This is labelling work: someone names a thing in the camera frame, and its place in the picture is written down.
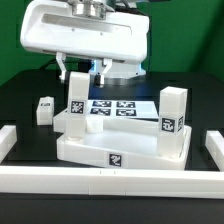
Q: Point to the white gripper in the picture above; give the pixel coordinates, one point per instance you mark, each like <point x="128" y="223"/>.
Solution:
<point x="50" y="27"/>

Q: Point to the white desk top panel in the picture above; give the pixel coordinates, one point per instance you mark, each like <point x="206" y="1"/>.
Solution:
<point x="121" y="143"/>

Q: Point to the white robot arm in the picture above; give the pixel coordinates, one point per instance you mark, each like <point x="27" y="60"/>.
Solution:
<point x="120" y="73"/>

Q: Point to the fiducial marker sheet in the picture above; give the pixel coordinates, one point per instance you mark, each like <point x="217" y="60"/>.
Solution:
<point x="123" y="108"/>

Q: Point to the white U-shaped obstacle fence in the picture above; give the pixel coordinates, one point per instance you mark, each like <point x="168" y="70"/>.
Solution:
<point x="97" y="181"/>

